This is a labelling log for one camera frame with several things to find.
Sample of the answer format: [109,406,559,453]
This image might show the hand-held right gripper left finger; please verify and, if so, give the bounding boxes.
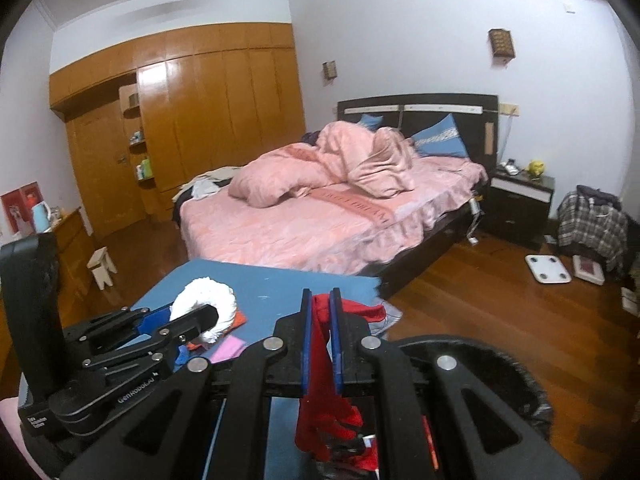
[60,287,315,480]

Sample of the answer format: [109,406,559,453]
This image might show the large blue pillow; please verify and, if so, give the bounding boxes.
[411,113,470,158]

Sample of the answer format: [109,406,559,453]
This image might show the light blue kettle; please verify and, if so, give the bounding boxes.
[31,200,52,233]

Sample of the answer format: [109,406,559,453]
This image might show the dark wooden bed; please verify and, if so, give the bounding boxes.
[172,92,501,301]

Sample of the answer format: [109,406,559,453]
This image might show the red box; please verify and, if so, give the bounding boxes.
[1,181,41,236]

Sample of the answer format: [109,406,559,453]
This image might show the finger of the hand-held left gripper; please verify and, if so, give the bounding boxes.
[82,306,221,376]
[62,305,173,348]

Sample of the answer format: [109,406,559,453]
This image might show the pink duvet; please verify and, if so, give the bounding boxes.
[227,121,423,208]

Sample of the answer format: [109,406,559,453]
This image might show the blue table cloth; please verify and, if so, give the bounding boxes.
[17,259,382,480]

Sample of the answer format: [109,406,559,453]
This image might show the dark nightstand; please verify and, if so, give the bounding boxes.
[482,170,556,251]

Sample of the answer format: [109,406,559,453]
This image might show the low wooden cabinet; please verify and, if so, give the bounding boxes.
[50,207,97,306]

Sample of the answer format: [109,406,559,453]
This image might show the large wooden wall lamp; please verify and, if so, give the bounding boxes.
[489,29,516,61]

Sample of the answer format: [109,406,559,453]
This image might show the white power strip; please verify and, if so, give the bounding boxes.
[467,197,483,247]

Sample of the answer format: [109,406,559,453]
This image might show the small wooden stool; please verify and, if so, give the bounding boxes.
[87,247,118,291]

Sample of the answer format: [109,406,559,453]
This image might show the plaid cloth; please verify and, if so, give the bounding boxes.
[556,185,628,276]

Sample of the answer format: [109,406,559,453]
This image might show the white bathroom scale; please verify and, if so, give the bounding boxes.
[525,254,572,285]

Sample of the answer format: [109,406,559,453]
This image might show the black-bagged trash bin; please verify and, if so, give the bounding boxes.
[300,335,553,480]

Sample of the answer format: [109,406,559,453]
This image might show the wooden wardrobe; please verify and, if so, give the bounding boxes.
[49,22,307,241]

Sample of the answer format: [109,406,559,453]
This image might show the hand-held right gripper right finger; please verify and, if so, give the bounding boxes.
[330,287,581,480]

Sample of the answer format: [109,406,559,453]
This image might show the pile of clothes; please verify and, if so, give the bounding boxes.
[172,167,236,202]

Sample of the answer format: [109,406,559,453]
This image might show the red and white scale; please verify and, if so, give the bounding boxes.
[572,255,606,286]

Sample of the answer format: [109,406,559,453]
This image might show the pink cloth piece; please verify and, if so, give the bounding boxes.
[210,335,248,363]

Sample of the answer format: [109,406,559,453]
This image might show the grey quilted cover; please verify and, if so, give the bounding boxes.
[372,300,403,334]

